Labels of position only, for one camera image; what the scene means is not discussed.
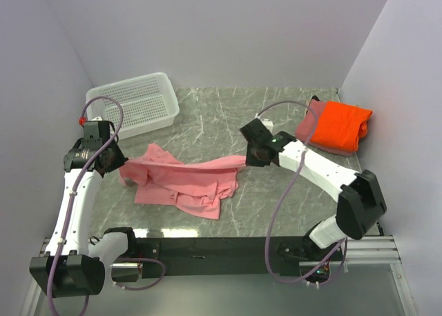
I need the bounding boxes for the black base beam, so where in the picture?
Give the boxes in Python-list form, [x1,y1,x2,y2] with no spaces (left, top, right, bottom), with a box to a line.
[131,236,332,277]

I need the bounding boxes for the folded orange t shirt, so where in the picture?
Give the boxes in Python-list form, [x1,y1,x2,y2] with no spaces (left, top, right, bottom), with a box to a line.
[310,101,373,153]

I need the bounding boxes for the aluminium frame rail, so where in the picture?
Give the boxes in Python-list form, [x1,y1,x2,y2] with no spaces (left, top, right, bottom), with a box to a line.
[19,236,419,316]

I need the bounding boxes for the folded dusty pink t shirt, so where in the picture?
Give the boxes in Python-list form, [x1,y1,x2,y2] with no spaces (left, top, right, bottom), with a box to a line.
[294,95,352,157]

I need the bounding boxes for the white plastic basket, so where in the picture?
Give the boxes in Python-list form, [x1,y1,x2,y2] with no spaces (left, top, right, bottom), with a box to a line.
[86,72,180,139]

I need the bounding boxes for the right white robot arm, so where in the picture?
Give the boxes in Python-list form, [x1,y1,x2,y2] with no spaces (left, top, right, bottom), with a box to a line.
[240,119,387,260]

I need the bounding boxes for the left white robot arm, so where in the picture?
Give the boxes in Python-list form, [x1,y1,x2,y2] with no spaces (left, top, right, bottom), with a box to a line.
[30,120,138,298]

